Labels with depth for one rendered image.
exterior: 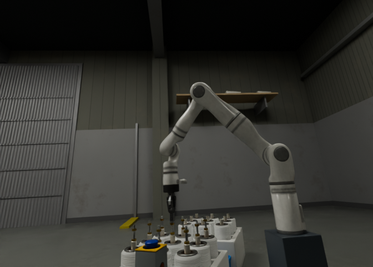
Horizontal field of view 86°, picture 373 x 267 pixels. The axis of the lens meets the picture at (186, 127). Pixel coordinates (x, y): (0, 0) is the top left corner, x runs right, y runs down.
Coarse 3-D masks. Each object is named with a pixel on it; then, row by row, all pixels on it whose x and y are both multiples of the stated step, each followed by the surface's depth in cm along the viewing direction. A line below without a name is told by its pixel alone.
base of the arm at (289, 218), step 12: (276, 192) 76; (288, 192) 74; (276, 204) 75; (288, 204) 73; (276, 216) 75; (288, 216) 72; (300, 216) 73; (276, 228) 75; (288, 228) 71; (300, 228) 71
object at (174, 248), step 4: (180, 244) 85; (168, 248) 83; (172, 248) 82; (176, 248) 83; (180, 248) 84; (172, 252) 82; (176, 252) 82; (172, 256) 82; (172, 260) 81; (172, 264) 81
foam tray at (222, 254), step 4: (220, 252) 94; (224, 252) 93; (220, 256) 88; (224, 256) 89; (212, 260) 84; (216, 260) 83; (220, 260) 83; (224, 260) 88; (228, 260) 94; (212, 264) 80; (216, 264) 79; (220, 264) 82; (224, 264) 87; (228, 264) 93
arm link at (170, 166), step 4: (176, 144) 99; (176, 152) 98; (172, 156) 99; (176, 156) 98; (168, 160) 100; (172, 160) 96; (176, 160) 96; (164, 164) 95; (168, 164) 94; (172, 164) 94; (176, 164) 95; (164, 168) 94; (168, 168) 93; (172, 168) 93; (176, 168) 94; (164, 172) 94; (168, 172) 93; (172, 172) 93; (176, 172) 94
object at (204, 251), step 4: (208, 244) 82; (192, 248) 79; (196, 248) 79; (200, 248) 79; (204, 248) 79; (208, 248) 80; (200, 252) 78; (204, 252) 79; (208, 252) 80; (204, 256) 78; (208, 256) 79; (204, 260) 78; (208, 260) 79; (204, 264) 77; (208, 264) 78
